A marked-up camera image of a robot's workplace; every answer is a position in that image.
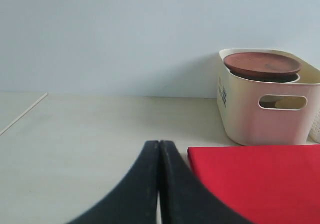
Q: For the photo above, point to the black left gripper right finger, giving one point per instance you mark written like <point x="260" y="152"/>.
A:
<point x="183" y="198"/>

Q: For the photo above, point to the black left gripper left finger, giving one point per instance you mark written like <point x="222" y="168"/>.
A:
<point x="134" y="198"/>

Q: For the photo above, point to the red tablecloth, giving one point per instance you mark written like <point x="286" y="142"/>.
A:
<point x="265" y="184"/>

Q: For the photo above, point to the round wooden plate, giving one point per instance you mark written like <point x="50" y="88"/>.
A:
<point x="262" y="65"/>

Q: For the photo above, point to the white ceramic bowl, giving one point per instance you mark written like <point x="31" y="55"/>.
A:
<point x="282" y="79"/>

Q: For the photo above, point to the large cream plastic bin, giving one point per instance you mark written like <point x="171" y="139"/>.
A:
<point x="261" y="113"/>

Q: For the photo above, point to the white perforated plastic basket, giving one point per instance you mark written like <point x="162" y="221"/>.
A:
<point x="315" y="128"/>

